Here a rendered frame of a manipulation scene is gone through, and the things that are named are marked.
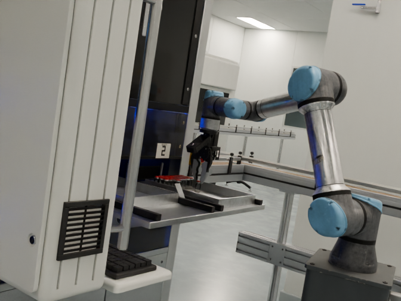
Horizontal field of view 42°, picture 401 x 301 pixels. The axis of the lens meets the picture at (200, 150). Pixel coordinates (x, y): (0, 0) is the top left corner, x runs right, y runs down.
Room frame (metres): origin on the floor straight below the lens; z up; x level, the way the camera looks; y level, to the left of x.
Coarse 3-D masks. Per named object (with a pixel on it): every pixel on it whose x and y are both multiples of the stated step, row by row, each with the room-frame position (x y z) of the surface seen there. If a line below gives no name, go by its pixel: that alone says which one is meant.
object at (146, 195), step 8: (120, 184) 1.93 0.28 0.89; (144, 184) 1.86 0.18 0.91; (120, 192) 1.80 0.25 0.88; (136, 192) 1.85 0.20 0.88; (144, 192) 1.86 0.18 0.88; (152, 192) 1.84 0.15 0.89; (160, 192) 1.82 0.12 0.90; (168, 192) 1.80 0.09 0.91; (176, 192) 1.78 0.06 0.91; (120, 200) 1.58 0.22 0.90; (136, 200) 1.60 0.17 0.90; (144, 200) 1.63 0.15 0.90; (152, 200) 1.66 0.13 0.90; (160, 200) 1.70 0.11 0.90; (168, 200) 1.73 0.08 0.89; (176, 200) 1.77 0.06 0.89
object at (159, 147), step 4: (160, 144) 2.08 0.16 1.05; (164, 144) 2.10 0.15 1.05; (168, 144) 2.12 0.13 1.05; (160, 148) 2.08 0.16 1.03; (164, 148) 2.10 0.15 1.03; (168, 148) 2.12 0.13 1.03; (156, 152) 2.06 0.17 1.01; (160, 152) 2.08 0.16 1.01; (164, 152) 2.10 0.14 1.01; (168, 152) 2.13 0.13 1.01; (156, 156) 2.07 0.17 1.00; (160, 156) 2.08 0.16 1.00; (164, 156) 2.11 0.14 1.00; (168, 156) 2.13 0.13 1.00
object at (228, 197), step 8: (152, 184) 1.95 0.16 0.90; (160, 184) 1.93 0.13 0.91; (192, 184) 2.16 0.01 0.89; (200, 184) 2.14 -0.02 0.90; (208, 184) 2.12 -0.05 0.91; (184, 192) 1.86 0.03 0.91; (192, 192) 1.85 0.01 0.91; (200, 192) 2.06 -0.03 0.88; (208, 192) 2.08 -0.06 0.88; (216, 192) 2.09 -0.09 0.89; (224, 192) 2.07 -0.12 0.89; (232, 192) 2.05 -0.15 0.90; (240, 192) 2.03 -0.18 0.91; (208, 200) 1.80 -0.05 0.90; (216, 200) 1.79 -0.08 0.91; (224, 200) 1.81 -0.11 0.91; (232, 200) 1.85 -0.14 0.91; (240, 200) 1.90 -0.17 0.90; (248, 200) 1.95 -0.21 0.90
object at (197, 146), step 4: (200, 136) 2.04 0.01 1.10; (204, 136) 2.04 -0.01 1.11; (208, 136) 2.03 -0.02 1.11; (196, 140) 2.02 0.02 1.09; (200, 140) 2.01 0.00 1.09; (204, 140) 2.01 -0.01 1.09; (208, 140) 2.03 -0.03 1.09; (192, 144) 1.98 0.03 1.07; (196, 144) 1.99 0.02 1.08; (200, 144) 1.99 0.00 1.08; (204, 144) 2.01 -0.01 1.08; (188, 148) 1.98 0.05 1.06; (192, 148) 1.96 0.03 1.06; (196, 148) 1.97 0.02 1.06; (200, 148) 1.99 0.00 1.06; (192, 152) 1.97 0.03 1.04; (196, 152) 1.97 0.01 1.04
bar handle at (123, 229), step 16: (144, 0) 1.12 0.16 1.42; (160, 0) 1.14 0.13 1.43; (160, 16) 1.15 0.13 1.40; (144, 48) 1.15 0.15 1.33; (144, 64) 1.14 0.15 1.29; (144, 80) 1.14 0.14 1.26; (144, 96) 1.14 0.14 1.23; (144, 112) 1.14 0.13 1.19; (128, 176) 1.14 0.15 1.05; (128, 192) 1.14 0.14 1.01; (128, 208) 1.14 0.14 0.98; (128, 224) 1.14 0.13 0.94; (128, 240) 1.15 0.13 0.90
